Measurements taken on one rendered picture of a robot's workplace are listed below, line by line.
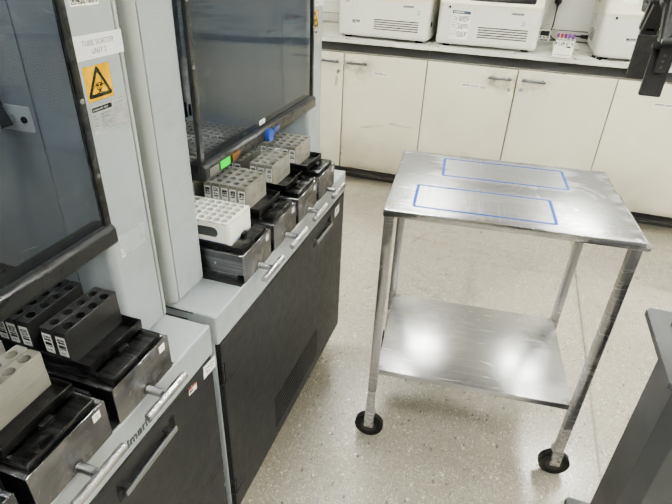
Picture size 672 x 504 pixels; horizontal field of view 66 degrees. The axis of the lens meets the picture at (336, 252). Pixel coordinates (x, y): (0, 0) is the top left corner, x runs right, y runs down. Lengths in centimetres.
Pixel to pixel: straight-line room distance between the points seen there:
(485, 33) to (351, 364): 202
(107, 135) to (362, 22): 261
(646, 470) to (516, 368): 49
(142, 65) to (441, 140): 262
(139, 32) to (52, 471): 63
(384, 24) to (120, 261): 262
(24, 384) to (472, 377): 120
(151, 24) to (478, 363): 128
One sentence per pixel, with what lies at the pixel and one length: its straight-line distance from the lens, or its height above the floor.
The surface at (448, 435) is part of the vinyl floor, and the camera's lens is 183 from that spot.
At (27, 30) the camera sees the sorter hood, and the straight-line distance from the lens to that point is 73.
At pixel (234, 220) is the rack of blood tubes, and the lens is 111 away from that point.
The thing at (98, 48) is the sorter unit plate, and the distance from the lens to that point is 83.
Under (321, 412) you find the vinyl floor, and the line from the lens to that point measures 184.
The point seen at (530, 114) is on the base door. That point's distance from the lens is 327.
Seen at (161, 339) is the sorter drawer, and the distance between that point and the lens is 90.
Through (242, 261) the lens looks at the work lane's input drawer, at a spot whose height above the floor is 79.
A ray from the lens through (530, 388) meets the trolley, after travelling 165.
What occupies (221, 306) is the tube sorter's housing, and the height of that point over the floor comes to 73.
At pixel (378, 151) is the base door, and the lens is 345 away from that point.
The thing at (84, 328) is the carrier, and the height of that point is 86.
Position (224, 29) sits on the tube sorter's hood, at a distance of 109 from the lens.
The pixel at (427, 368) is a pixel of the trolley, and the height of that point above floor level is 28.
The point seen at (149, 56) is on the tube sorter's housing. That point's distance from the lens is 92.
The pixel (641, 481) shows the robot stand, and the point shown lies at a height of 38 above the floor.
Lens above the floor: 137
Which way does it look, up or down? 31 degrees down
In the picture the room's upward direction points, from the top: 2 degrees clockwise
